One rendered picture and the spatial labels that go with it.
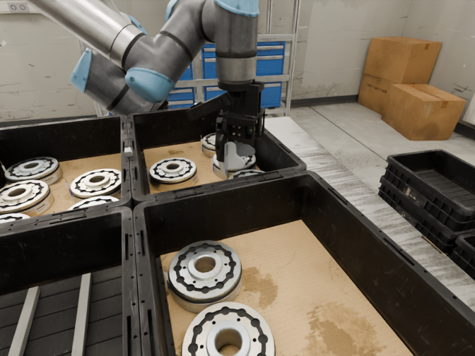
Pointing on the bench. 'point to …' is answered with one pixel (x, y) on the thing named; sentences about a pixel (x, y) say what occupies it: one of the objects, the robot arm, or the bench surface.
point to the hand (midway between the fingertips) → (227, 167)
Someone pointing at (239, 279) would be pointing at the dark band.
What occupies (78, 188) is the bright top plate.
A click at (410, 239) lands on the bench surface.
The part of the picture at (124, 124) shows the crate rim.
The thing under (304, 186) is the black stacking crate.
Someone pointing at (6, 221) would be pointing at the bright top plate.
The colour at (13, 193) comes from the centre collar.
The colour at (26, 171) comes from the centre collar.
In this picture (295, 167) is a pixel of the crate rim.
